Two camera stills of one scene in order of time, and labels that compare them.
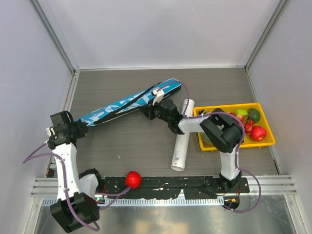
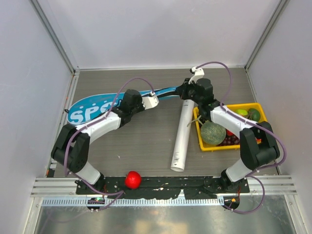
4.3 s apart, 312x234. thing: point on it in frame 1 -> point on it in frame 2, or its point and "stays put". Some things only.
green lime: x=254 y=114 stays put
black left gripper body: x=78 y=127 -> x=139 y=107
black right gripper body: x=156 y=110 -> x=190 y=92
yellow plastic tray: x=248 y=142 stays put
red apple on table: x=133 y=179 stays put
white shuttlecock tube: x=179 y=155 stays put
